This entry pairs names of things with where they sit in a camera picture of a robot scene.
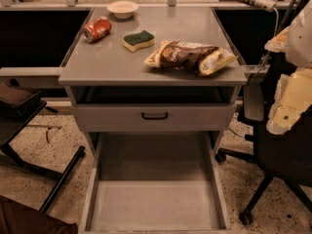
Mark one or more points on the black drawer handle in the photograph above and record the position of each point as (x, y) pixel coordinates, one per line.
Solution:
(154, 116)

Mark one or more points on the brown object lower left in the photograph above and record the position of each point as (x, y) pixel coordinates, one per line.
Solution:
(16, 218)

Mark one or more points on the white bowl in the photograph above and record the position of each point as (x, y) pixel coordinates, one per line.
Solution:
(122, 10)

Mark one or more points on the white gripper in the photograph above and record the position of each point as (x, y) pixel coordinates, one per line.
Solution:
(301, 41)

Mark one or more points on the closed grey top drawer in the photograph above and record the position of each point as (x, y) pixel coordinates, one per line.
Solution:
(124, 118)

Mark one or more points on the brown chip bag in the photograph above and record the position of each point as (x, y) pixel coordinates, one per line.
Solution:
(200, 58)

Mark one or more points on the green yellow sponge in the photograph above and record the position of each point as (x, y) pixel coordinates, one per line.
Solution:
(136, 41)

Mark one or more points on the orange soda can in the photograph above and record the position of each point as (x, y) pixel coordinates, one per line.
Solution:
(97, 29)

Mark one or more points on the black office chair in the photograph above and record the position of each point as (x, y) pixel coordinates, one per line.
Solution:
(287, 156)

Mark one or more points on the open grey lower drawer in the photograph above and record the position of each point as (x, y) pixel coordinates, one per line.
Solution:
(154, 184)

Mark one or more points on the grey drawer cabinet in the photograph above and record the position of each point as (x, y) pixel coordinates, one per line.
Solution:
(153, 99)

